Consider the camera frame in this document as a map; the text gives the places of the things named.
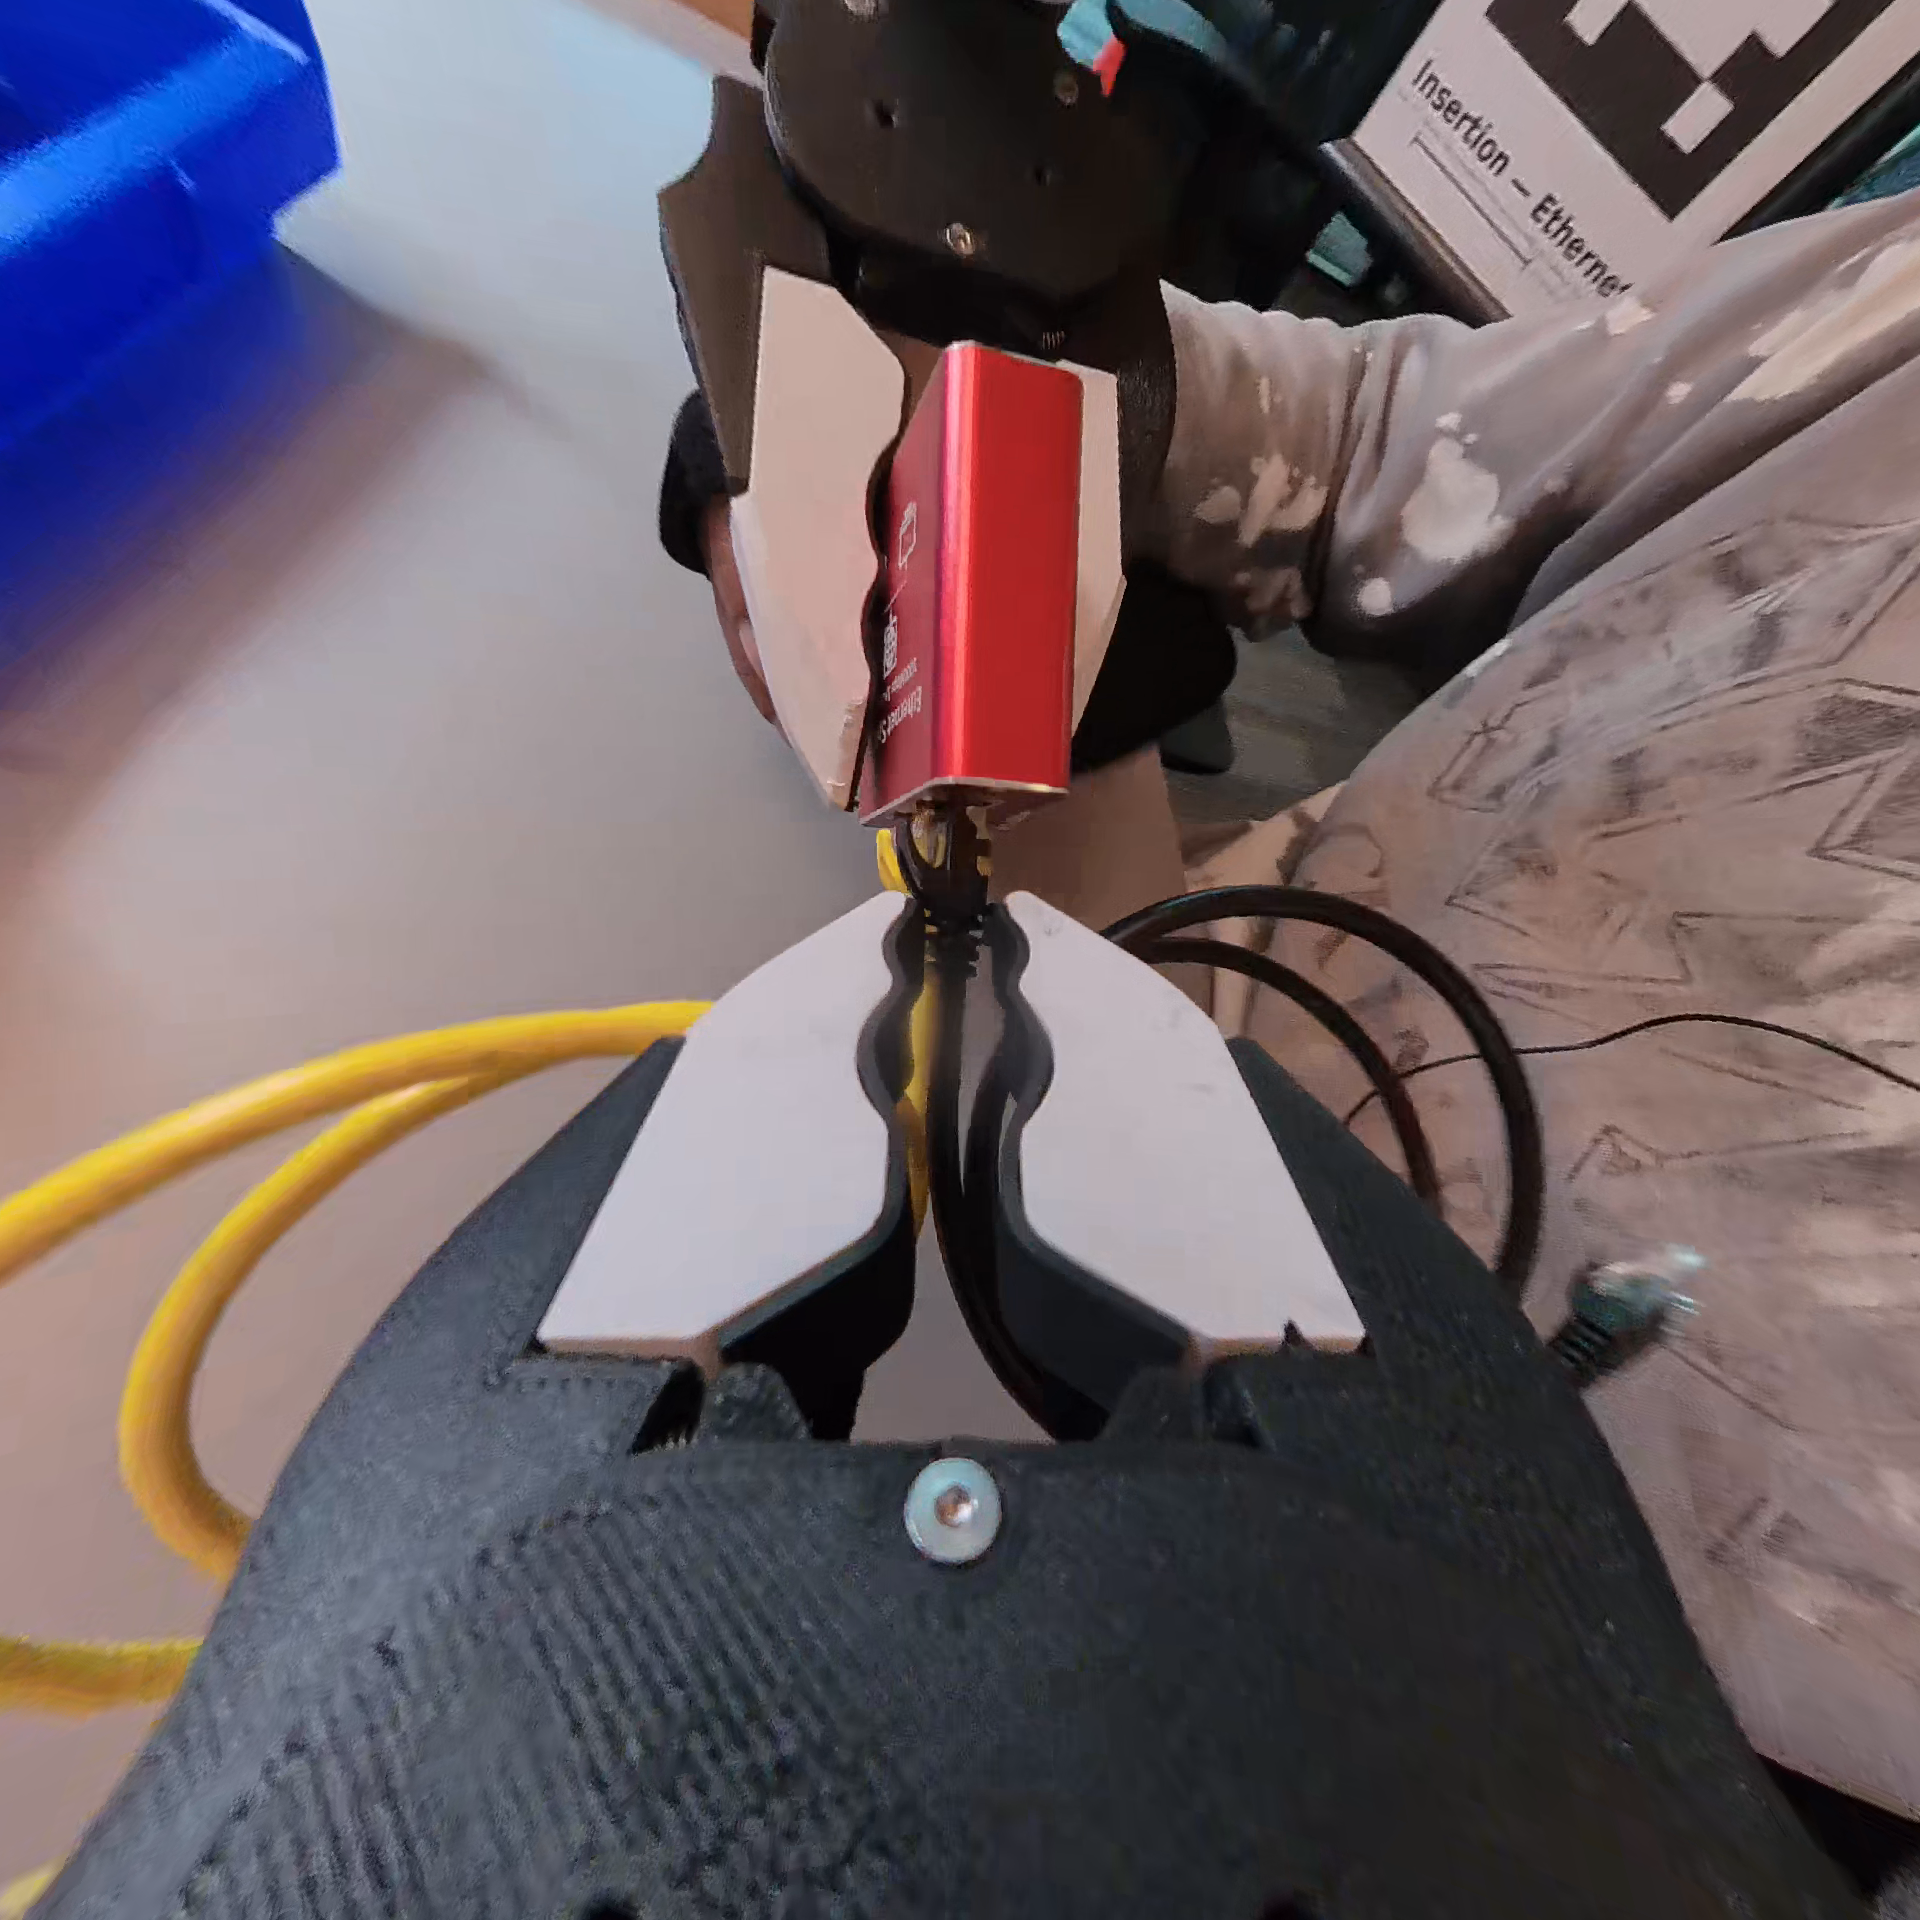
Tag person's right forearm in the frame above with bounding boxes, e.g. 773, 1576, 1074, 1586
1160, 187, 1920, 684

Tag person's right hand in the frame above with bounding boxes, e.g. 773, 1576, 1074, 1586
703, 517, 1194, 1010

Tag black office chair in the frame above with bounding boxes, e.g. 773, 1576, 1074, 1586
1183, 0, 1503, 324

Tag printed fiducial tag sign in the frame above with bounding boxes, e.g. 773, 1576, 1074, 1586
1347, 0, 1920, 327

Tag yellow ethernet cable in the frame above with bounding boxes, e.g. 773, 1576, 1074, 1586
0, 826, 998, 1920

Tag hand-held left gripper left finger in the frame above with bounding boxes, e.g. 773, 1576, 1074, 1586
535, 892, 920, 1433

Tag black ethernet cable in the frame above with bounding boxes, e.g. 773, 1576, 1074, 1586
895, 803, 1708, 1445

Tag person's torso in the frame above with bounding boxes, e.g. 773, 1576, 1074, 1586
1182, 451, 1920, 1819

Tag black microphone cord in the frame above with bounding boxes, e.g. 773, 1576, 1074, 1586
1339, 1009, 1920, 1130

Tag red metal ethernet adapter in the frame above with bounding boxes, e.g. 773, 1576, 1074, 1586
858, 344, 1085, 831

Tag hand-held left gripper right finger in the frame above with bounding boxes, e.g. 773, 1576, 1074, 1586
966, 892, 1370, 1433

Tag blue plastic bin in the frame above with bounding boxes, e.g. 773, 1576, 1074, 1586
0, 0, 343, 760

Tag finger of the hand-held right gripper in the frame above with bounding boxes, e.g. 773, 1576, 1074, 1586
730, 267, 912, 823
1068, 364, 1132, 741

